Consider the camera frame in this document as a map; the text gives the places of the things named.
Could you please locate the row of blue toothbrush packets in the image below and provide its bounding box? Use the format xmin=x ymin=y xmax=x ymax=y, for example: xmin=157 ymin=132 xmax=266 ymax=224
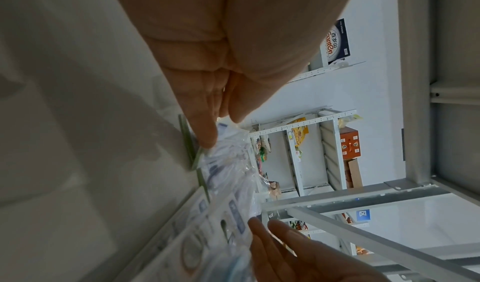
xmin=123 ymin=114 xmax=256 ymax=282

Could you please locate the yellow snack packet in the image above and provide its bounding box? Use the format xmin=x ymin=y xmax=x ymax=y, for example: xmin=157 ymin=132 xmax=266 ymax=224
xmin=291 ymin=117 xmax=311 ymax=148

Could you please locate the white drinks shelving unit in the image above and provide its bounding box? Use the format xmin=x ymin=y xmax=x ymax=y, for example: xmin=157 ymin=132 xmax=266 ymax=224
xmin=286 ymin=60 xmax=368 ymax=84

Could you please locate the blue and white water carton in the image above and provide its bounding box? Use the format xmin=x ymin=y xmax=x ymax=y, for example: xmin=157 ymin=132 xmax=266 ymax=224
xmin=319 ymin=18 xmax=352 ymax=67

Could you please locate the person's left hand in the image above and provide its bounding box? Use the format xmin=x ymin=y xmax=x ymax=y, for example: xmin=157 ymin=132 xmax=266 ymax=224
xmin=106 ymin=0 xmax=364 ymax=149

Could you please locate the red gift box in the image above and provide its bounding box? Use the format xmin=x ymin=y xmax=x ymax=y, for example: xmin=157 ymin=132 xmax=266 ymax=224
xmin=339 ymin=127 xmax=362 ymax=160

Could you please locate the open cardboard box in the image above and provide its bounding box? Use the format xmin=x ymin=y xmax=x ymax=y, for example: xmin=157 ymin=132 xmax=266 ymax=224
xmin=343 ymin=158 xmax=364 ymax=189

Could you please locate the white metal shelf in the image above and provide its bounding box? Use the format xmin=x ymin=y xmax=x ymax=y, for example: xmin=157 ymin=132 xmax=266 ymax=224
xmin=0 ymin=0 xmax=480 ymax=282

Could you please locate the person's right hand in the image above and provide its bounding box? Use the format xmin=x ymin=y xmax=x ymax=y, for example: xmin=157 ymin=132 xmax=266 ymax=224
xmin=247 ymin=216 xmax=394 ymax=282

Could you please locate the pile of snack packets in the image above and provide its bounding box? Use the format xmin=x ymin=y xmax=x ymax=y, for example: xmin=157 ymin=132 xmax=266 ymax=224
xmin=253 ymin=136 xmax=274 ymax=163

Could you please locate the white snack shelving unit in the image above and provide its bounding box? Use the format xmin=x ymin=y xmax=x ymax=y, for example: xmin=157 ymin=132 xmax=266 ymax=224
xmin=248 ymin=107 xmax=363 ymax=199

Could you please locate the clear toothbrush packet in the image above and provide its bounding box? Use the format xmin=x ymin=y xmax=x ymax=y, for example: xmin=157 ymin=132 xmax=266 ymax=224
xmin=200 ymin=122 xmax=264 ymax=282

